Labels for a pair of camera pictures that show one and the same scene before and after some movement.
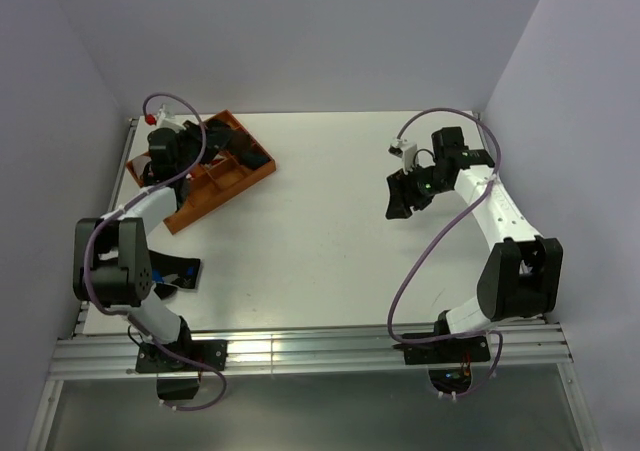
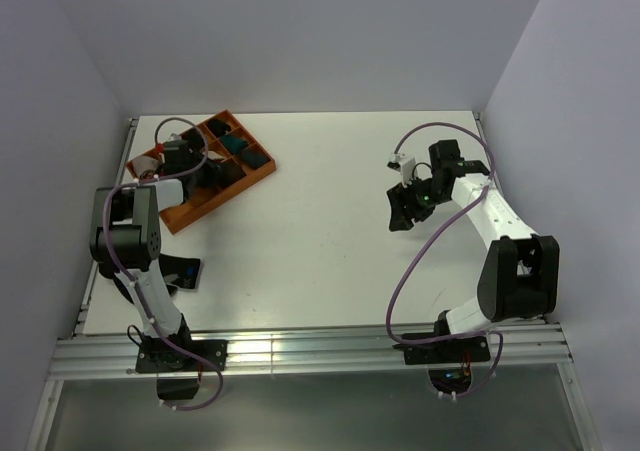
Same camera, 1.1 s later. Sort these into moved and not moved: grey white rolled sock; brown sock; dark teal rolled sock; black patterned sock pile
Moved: brown sock
Not moved: dark teal rolled sock; black patterned sock pile; grey white rolled sock
